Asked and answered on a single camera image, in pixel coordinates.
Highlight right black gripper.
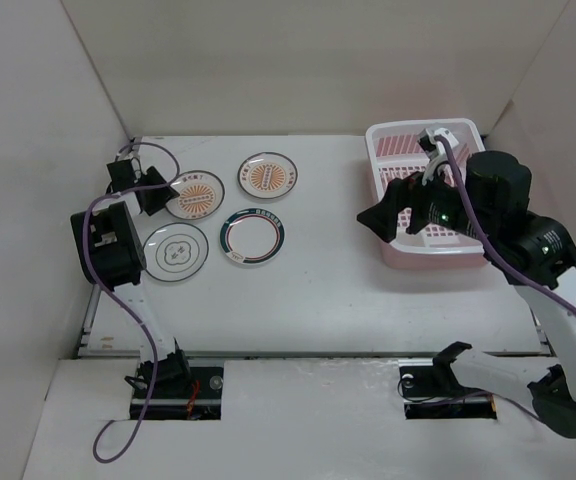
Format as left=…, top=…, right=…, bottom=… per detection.
left=356, top=154, right=497, bottom=243

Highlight orange sunburst plate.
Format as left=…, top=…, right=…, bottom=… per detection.
left=165, top=170, right=225, bottom=221
left=237, top=152, right=298, bottom=200

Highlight white plate black rings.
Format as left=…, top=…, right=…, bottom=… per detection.
left=142, top=222, right=210, bottom=284

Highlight white plate green rim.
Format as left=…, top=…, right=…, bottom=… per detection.
left=219, top=207, right=286, bottom=266

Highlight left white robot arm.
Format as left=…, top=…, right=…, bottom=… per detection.
left=70, top=159, right=193, bottom=397

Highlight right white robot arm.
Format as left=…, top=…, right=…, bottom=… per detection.
left=357, top=151, right=576, bottom=439

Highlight pink white dish rack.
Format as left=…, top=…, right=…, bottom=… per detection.
left=365, top=118, right=486, bottom=270

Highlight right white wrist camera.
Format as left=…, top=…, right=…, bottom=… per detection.
left=417, top=127, right=459, bottom=152

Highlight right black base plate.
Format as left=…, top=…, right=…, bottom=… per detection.
left=397, top=360, right=497, bottom=420

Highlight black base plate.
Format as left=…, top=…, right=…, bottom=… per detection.
left=397, top=360, right=497, bottom=420
left=143, top=366, right=224, bottom=421

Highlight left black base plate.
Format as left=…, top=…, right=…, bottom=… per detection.
left=143, top=366, right=224, bottom=421

